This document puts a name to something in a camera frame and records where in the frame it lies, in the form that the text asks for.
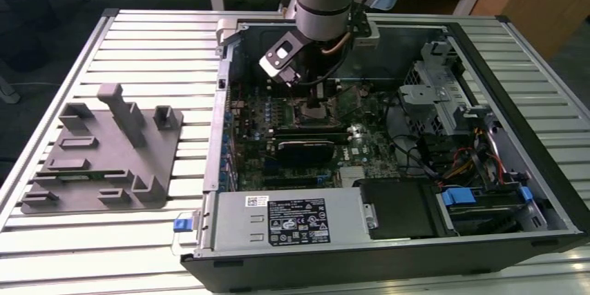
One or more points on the grey parts rack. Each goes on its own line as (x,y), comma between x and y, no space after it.
(153,157)

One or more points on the blue disk carrier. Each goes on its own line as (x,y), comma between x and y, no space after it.
(458,197)

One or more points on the grey metal foot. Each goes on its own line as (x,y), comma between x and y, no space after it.
(8,91)

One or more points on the black hard disk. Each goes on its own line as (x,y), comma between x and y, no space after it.
(484,220)

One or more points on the wooden cabinet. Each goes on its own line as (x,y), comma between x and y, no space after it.
(544,5)

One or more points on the blue release latch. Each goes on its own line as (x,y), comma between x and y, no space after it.
(182,225)

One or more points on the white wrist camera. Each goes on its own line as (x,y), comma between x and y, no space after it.
(281,55)

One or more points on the CPU socket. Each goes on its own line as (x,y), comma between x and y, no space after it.
(318,123)

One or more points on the green RAM stick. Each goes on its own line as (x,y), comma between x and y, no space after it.
(97,175)

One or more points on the green motherboard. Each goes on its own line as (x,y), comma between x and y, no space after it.
(369,143)

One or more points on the silver CPU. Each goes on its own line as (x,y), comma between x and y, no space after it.
(321,114)

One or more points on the grey case latch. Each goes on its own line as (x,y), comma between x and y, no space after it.
(226,30)

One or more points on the black PC case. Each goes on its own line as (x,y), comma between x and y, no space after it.
(322,274)

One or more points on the black RAM slot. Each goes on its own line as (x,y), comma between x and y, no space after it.
(314,138)
(314,135)
(314,132)
(314,129)

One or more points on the silver chipset heatsink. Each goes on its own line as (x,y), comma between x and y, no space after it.
(351,175)

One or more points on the white barcode sticker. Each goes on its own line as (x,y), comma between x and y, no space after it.
(255,201)

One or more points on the black rating label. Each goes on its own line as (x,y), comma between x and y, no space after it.
(299,222)

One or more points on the black expansion slot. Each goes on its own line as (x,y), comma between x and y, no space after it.
(290,181)

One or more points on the grey metal drive cage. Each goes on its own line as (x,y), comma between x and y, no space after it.
(422,94)

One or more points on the grey power supply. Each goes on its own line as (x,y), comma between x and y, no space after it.
(230,226)

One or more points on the black graphics card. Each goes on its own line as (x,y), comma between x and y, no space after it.
(305,155)

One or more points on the black plastic shroud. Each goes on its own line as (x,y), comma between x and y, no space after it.
(401,208)

